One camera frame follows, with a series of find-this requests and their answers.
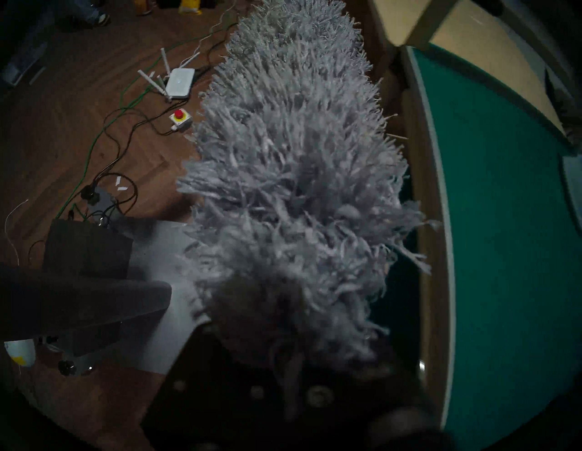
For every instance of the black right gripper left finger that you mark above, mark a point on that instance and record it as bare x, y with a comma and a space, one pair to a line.
218, 400

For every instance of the grey fluffy duster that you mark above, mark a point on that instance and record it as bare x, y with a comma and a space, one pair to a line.
295, 182

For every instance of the person's shoe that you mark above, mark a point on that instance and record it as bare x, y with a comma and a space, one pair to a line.
91, 16

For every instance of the black star knob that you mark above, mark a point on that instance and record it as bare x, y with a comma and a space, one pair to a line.
90, 194
66, 367

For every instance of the black robot torso column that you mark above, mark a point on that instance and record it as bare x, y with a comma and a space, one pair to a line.
88, 248

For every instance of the white wifi router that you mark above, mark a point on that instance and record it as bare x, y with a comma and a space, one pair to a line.
181, 82

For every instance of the grey flat floor device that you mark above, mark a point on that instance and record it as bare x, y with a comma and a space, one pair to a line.
20, 68

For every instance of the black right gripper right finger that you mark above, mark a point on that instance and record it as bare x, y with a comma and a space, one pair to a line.
363, 409

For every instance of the grey metal robot base plate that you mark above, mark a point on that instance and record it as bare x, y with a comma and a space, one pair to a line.
154, 273

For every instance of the yellow snack bag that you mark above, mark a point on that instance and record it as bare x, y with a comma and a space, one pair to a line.
190, 6

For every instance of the red emergency stop button box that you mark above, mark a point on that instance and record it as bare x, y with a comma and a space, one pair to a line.
181, 119

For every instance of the white yellow round object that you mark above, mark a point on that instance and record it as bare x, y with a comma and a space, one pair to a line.
20, 352

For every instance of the orange snack bag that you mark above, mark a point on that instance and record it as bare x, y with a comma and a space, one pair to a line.
144, 5

